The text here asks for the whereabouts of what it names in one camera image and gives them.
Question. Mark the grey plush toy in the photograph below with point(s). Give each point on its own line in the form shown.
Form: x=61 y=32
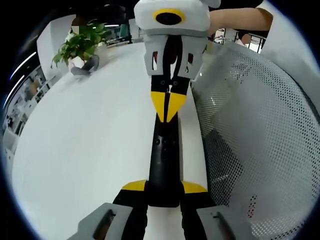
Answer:
x=86 y=66

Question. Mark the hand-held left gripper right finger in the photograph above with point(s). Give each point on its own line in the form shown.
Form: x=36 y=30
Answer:
x=212 y=222

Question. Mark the white shirt sleeve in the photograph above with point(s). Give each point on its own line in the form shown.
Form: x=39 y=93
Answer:
x=280 y=37

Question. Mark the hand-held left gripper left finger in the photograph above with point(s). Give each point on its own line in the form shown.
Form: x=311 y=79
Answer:
x=107 y=220

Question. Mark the white mesh basket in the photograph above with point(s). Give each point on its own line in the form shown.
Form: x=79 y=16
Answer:
x=262 y=140

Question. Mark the green potted plant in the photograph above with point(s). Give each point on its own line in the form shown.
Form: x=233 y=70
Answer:
x=80 y=42

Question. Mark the black remote control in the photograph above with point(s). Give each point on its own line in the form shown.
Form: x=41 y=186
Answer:
x=165 y=162

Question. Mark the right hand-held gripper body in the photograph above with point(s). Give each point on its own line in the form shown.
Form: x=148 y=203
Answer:
x=190 y=22

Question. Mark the white square pillar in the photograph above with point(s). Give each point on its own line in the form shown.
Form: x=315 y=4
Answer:
x=47 y=42

